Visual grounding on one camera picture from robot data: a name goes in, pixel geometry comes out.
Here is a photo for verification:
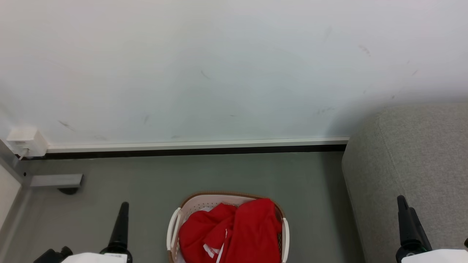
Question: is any white perforated laundry basket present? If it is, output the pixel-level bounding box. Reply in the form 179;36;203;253
166;192;290;263

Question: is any black floor edge strip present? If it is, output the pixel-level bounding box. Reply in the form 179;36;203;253
22;144;347;160

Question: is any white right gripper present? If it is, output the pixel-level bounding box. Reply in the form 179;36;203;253
396;195;468;263

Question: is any grey metal frame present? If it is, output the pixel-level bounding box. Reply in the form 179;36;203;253
0;139;84;188

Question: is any white wall socket box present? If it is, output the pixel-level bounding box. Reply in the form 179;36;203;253
6;127;48;158

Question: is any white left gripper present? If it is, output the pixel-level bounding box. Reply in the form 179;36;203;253
62;202;133;263

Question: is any white baseboard trim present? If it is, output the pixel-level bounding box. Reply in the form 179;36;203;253
46;137;350;153

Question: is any grey fabric sofa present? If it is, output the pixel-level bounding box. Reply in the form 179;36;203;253
342;103;468;263

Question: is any red garment with white stripes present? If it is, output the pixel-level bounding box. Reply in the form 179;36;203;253
178;198;283;263

